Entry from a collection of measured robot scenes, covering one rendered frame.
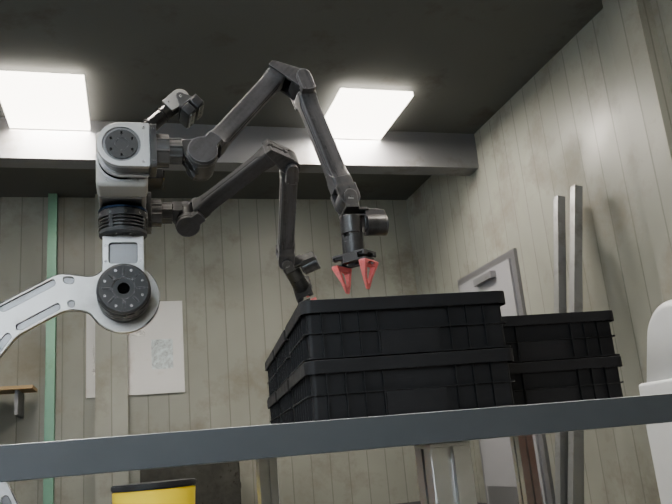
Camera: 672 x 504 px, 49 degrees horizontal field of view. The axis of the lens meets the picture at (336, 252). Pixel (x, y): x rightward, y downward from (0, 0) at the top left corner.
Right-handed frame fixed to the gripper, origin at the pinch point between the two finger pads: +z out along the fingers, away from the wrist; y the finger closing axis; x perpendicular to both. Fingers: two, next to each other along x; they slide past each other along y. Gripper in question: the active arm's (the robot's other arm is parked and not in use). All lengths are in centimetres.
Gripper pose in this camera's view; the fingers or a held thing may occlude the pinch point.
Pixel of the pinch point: (357, 288)
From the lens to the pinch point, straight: 191.5
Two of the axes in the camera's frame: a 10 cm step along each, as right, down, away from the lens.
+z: 0.9, 9.6, -2.6
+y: -8.1, 2.2, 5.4
